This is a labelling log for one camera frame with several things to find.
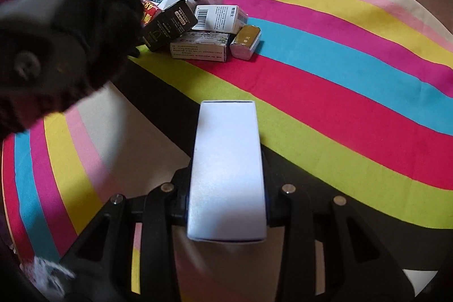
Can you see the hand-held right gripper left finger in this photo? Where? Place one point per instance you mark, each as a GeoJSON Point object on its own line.
{"type": "Point", "coordinates": [173, 203]}

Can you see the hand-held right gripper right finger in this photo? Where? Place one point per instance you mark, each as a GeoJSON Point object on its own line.
{"type": "Point", "coordinates": [283, 206]}

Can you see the small white box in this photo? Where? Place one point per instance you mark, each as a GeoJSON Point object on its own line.
{"type": "Point", "coordinates": [173, 2]}

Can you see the red yellow printed box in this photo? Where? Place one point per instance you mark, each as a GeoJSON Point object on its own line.
{"type": "Point", "coordinates": [148, 13]}

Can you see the long white box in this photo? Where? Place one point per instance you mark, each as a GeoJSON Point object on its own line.
{"type": "Point", "coordinates": [226, 174]}

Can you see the black box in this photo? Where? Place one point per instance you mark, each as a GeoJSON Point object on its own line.
{"type": "Point", "coordinates": [170, 26]}

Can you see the white box blue print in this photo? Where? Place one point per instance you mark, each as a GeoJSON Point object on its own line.
{"type": "Point", "coordinates": [223, 19]}

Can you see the white box green print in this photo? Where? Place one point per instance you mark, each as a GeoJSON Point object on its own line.
{"type": "Point", "coordinates": [198, 49]}

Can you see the silver gold foil box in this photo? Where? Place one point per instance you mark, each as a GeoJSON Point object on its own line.
{"type": "Point", "coordinates": [246, 42]}

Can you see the person's left hand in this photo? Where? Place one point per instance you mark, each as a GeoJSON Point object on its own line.
{"type": "Point", "coordinates": [109, 22]}

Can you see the rainbow striped cloth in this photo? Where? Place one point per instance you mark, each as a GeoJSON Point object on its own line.
{"type": "Point", "coordinates": [318, 93]}

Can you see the white fuzzy cloth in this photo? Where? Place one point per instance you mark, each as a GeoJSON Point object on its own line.
{"type": "Point", "coordinates": [49, 273]}

